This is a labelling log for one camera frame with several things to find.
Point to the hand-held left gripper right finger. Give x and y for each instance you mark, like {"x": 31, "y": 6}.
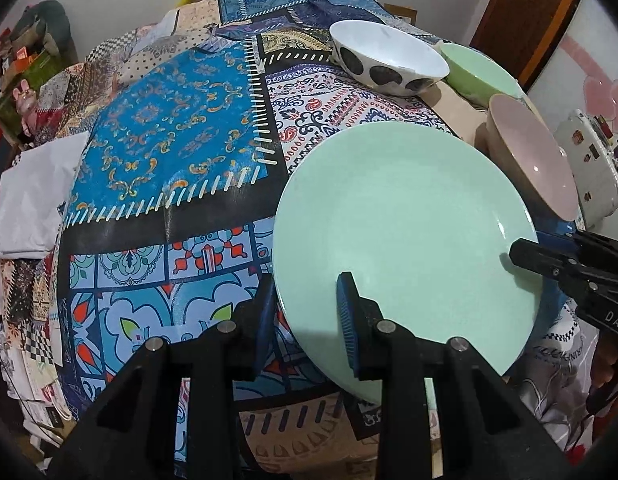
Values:
{"x": 348, "y": 320}

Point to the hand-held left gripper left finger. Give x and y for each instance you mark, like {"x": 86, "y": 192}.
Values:
{"x": 265, "y": 320}

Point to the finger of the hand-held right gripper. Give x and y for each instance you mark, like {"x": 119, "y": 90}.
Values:
{"x": 549, "y": 262}
{"x": 599, "y": 246}

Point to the mint green plate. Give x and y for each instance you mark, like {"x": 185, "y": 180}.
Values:
{"x": 404, "y": 220}

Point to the white bowl with black spots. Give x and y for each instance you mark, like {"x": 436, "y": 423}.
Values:
{"x": 389, "y": 50}

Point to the person's right hand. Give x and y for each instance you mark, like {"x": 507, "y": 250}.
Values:
{"x": 603, "y": 365}

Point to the white stickered case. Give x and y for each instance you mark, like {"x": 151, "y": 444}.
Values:
{"x": 584, "y": 170}

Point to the white printed cloth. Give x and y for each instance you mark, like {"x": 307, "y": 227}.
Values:
{"x": 554, "y": 385}

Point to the pink bowl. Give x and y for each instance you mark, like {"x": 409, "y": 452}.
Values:
{"x": 529, "y": 155}

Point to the white wardrobe door with hearts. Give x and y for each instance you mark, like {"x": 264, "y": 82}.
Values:
{"x": 579, "y": 60}

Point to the mint green bowl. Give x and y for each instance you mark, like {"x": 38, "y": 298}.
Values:
{"x": 479, "y": 67}

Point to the patchwork blanket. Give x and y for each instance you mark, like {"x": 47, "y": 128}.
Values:
{"x": 179, "y": 125}

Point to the brown wooden room door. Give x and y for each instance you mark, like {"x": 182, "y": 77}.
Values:
{"x": 529, "y": 15}

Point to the white folded cloth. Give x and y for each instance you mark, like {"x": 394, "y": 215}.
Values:
{"x": 34, "y": 200}

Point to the cardboard box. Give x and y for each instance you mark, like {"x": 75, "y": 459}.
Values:
{"x": 404, "y": 12}

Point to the pink rabbit toy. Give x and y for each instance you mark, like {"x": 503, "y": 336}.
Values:
{"x": 25, "y": 100}

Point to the grey neck pillow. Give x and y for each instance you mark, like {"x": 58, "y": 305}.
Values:
{"x": 49, "y": 20}

